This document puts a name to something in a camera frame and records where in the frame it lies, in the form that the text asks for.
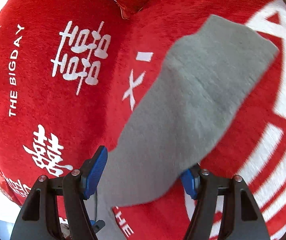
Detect red printed blanket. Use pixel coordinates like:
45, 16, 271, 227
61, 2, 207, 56
0, 0, 286, 240

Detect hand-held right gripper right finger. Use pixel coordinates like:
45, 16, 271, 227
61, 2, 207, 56
180, 165, 271, 240

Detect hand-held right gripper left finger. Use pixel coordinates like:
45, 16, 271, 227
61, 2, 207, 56
10, 145, 108, 240

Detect grey small cloth garment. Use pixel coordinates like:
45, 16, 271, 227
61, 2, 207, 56
88, 14, 280, 240

